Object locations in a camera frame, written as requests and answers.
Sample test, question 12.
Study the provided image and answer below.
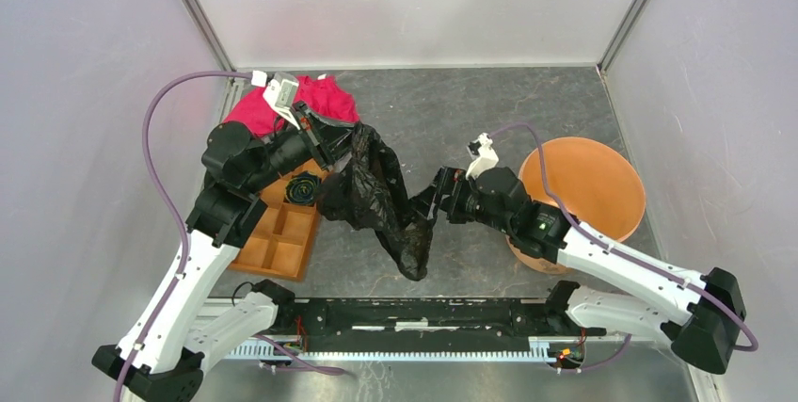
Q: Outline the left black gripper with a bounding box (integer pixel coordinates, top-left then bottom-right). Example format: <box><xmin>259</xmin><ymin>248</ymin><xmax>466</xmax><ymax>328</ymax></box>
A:
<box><xmin>244</xmin><ymin>99</ymin><xmax>372</xmax><ymax>193</ymax></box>

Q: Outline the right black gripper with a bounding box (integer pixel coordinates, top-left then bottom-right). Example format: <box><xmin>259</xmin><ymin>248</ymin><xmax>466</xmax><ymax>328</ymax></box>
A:
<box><xmin>407</xmin><ymin>164</ymin><xmax>513</xmax><ymax>235</ymax></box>

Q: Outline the black trash bag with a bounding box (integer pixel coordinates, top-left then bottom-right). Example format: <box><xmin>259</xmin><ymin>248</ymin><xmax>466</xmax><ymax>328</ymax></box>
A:
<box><xmin>314</xmin><ymin>122</ymin><xmax>436</xmax><ymax>281</ymax></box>

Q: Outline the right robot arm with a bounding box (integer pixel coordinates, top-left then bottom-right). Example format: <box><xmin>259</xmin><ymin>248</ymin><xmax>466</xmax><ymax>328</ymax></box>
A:
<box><xmin>410</xmin><ymin>167</ymin><xmax>749</xmax><ymax>375</ymax></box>

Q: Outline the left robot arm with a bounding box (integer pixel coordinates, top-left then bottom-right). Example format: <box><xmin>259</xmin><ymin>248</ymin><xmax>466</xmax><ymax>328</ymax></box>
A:
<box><xmin>92</xmin><ymin>103</ymin><xmax>356</xmax><ymax>401</ymax></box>

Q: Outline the orange trash bin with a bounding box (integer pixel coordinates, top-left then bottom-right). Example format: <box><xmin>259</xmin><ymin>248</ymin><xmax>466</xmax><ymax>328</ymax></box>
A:
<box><xmin>543</xmin><ymin>137</ymin><xmax>646</xmax><ymax>242</ymax></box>

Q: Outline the red cloth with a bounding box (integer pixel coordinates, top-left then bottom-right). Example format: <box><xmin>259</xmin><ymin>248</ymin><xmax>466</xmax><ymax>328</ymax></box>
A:
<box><xmin>222</xmin><ymin>75</ymin><xmax>360</xmax><ymax>137</ymax></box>

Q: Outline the black bag roll right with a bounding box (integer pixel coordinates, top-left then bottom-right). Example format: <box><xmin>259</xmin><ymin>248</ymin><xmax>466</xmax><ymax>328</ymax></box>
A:
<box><xmin>284</xmin><ymin>171</ymin><xmax>322</xmax><ymax>206</ymax></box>

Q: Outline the orange compartment tray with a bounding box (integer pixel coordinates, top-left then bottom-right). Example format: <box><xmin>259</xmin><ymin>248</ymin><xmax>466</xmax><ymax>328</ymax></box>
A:
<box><xmin>229</xmin><ymin>160</ymin><xmax>327</xmax><ymax>281</ymax></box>

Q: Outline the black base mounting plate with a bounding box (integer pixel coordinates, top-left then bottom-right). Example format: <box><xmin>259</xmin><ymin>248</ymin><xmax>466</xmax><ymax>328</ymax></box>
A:
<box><xmin>266</xmin><ymin>297</ymin><xmax>607</xmax><ymax>352</ymax></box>

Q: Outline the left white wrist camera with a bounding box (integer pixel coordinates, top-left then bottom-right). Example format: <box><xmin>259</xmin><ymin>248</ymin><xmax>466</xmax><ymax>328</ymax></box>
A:
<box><xmin>250</xmin><ymin>71</ymin><xmax>299</xmax><ymax>129</ymax></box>

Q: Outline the left aluminium corner post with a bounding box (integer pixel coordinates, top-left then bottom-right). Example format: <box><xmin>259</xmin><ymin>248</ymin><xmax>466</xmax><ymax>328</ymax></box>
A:
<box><xmin>153</xmin><ymin>0</ymin><xmax>238</xmax><ymax>80</ymax></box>

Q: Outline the aluminium corner post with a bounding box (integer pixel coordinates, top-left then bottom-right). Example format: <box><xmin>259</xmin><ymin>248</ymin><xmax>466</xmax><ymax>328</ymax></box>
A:
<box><xmin>153</xmin><ymin>0</ymin><xmax>238</xmax><ymax>80</ymax></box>
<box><xmin>596</xmin><ymin>0</ymin><xmax>649</xmax><ymax>78</ymax></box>

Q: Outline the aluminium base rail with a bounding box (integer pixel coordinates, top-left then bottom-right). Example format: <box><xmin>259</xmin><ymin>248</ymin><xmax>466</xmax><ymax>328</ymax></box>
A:
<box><xmin>158</xmin><ymin>297</ymin><xmax>665</xmax><ymax>364</ymax></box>

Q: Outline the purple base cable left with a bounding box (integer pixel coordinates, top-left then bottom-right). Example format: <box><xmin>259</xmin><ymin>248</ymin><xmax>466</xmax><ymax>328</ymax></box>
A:
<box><xmin>252</xmin><ymin>335</ymin><xmax>354</xmax><ymax>379</ymax></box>

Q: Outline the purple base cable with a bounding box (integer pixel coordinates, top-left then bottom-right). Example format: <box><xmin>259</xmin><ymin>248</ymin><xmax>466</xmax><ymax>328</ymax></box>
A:
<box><xmin>252</xmin><ymin>335</ymin><xmax>354</xmax><ymax>379</ymax></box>
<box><xmin>557</xmin><ymin>330</ymin><xmax>634</xmax><ymax>376</ymax></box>

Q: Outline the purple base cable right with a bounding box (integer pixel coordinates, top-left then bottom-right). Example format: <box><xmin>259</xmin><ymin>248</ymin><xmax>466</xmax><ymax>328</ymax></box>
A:
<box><xmin>557</xmin><ymin>330</ymin><xmax>634</xmax><ymax>376</ymax></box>

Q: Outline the right aluminium corner post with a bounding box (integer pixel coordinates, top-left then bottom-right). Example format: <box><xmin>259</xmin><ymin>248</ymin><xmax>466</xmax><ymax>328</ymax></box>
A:
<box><xmin>596</xmin><ymin>0</ymin><xmax>649</xmax><ymax>78</ymax></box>

